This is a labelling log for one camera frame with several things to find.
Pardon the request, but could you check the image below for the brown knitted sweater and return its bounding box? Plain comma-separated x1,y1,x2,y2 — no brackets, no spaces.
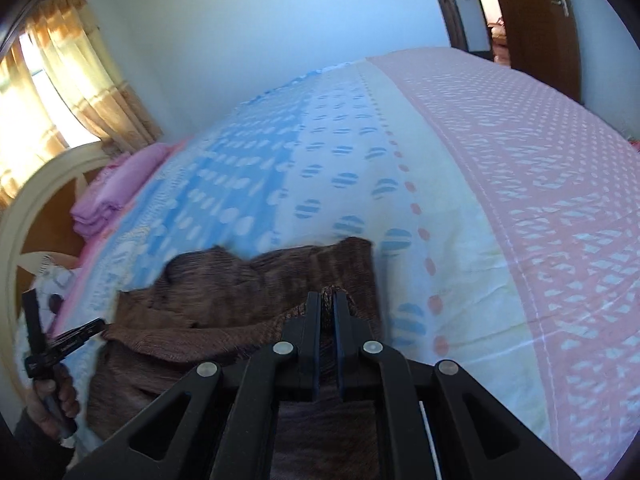
86,237,383,479

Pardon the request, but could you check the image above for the person left hand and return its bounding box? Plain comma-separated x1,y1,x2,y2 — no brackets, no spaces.
26,364,80,440

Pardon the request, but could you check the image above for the white patterned pillow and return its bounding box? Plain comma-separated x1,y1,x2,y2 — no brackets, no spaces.
32,256,80,336

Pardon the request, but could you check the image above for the cream wooden headboard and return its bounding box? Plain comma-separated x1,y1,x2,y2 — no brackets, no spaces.
1,143,111,399

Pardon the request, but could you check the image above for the folded purple blanket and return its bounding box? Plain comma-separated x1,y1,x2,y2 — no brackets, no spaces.
70,143,172,240

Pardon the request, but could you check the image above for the blue polka dot bedsheet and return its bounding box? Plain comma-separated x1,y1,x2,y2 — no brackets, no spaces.
14,45,640,480

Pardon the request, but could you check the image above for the orange patterned curtain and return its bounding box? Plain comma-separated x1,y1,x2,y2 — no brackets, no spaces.
1,0,163,209

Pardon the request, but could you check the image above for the brown wooden door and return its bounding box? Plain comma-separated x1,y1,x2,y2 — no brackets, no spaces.
437,0,582,102

